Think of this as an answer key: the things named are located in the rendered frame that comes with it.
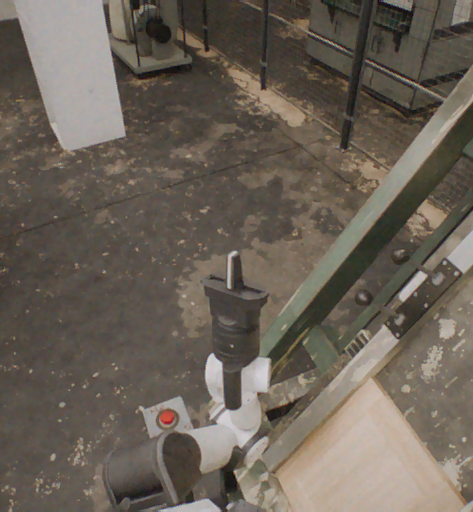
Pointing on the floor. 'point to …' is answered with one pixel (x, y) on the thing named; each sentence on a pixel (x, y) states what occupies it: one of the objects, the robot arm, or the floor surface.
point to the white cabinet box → (73, 69)
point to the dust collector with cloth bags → (147, 34)
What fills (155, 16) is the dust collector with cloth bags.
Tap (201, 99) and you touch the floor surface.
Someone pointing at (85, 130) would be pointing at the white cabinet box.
